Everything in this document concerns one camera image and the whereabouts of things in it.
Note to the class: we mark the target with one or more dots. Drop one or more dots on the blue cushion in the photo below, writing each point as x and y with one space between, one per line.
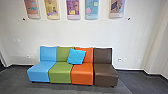
76 56

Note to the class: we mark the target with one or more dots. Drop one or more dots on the green sofa seat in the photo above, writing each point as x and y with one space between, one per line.
60 71

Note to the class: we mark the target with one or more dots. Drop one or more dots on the blue sofa seat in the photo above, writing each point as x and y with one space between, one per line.
41 70

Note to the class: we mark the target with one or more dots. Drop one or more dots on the white wall outlet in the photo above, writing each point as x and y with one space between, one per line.
120 59
30 56

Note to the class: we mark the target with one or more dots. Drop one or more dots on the purple wall poster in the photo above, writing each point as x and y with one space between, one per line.
73 9

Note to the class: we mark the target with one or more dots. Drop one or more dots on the yellow wall poster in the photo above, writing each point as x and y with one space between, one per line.
52 9

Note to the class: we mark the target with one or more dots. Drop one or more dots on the pink and dark wall poster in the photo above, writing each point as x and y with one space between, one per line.
117 8

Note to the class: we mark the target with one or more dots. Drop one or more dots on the orange and blue wall poster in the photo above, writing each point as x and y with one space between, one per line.
32 8

